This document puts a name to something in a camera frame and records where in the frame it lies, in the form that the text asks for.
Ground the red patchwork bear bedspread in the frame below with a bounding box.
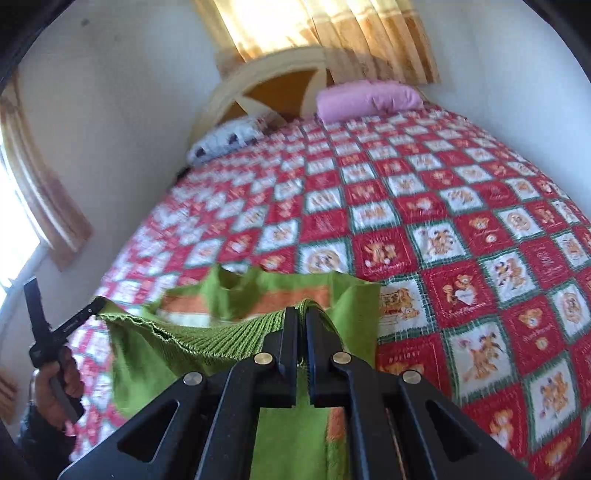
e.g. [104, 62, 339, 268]
[71, 106, 590, 479]

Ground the person's left hand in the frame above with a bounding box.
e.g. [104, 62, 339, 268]
[34, 346, 86, 431]

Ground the green orange striped sweater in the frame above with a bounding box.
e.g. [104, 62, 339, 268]
[99, 265, 381, 479]

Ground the pink folded blanket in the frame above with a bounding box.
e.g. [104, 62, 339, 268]
[317, 80, 424, 124]

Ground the bright side window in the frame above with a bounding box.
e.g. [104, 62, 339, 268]
[0, 142, 46, 326]

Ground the cream wooden headboard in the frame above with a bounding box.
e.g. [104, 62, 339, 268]
[188, 46, 332, 144]

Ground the person's left forearm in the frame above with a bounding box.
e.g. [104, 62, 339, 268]
[17, 402, 76, 479]

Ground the orange curtain behind headboard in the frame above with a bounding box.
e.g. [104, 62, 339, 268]
[194, 0, 440, 85]

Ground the orange side window curtain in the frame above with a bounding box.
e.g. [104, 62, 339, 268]
[1, 75, 93, 271]

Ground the white black patterned pillow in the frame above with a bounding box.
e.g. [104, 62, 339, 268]
[186, 116, 269, 166]

